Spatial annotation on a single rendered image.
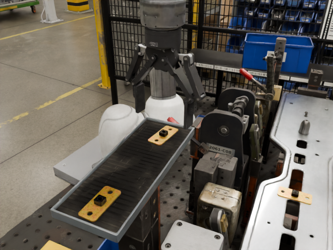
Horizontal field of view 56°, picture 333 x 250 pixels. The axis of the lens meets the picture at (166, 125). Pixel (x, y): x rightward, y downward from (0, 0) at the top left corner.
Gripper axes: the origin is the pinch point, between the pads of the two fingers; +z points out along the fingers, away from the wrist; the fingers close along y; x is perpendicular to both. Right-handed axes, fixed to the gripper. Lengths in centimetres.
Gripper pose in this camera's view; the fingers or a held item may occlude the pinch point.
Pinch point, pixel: (163, 114)
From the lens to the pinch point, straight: 73.9
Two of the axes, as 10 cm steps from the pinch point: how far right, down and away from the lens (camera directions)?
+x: 5.5, -4.2, 7.2
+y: 8.3, 2.8, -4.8
